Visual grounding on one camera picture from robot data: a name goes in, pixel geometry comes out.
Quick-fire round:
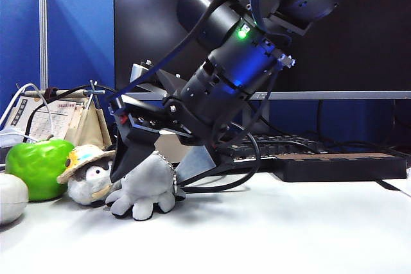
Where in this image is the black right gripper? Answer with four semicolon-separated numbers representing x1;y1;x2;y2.
108;92;217;183

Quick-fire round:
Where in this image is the fluffy grey octopus plush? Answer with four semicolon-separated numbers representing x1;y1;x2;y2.
105;150;187;222

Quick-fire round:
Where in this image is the black box with brown top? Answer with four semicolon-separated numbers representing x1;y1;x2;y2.
272;151;408;182

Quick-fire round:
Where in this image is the beige canvas desk calendar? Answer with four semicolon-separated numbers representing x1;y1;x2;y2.
9;80;112;151

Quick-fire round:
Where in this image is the penguin plush with straw hat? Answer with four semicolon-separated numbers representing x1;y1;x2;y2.
57;144;123;207

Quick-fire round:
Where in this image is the grey monitor stand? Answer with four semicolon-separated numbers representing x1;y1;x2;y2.
242;99;270;134

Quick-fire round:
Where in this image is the green apple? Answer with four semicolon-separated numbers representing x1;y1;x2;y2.
5;139;75;202

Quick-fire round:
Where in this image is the white charger block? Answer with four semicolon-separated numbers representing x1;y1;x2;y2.
0;128;38;156

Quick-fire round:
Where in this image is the white rounded pebble object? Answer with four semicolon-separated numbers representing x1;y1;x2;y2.
0;173;30;225

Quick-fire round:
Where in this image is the black computer monitor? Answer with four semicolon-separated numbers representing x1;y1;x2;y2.
114;0;411;101

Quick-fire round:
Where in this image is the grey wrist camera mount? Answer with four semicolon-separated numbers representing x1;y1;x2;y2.
129;59;182;97

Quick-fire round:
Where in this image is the thick black cable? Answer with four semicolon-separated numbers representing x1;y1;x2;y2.
175;121;261;194

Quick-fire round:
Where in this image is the thin black cable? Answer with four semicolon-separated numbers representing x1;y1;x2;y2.
24;84;118;142

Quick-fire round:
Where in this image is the white cable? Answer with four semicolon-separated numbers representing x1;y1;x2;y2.
0;83;54;140

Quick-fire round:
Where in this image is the aluminium partition frame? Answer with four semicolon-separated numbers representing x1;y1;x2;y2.
24;0;115;91

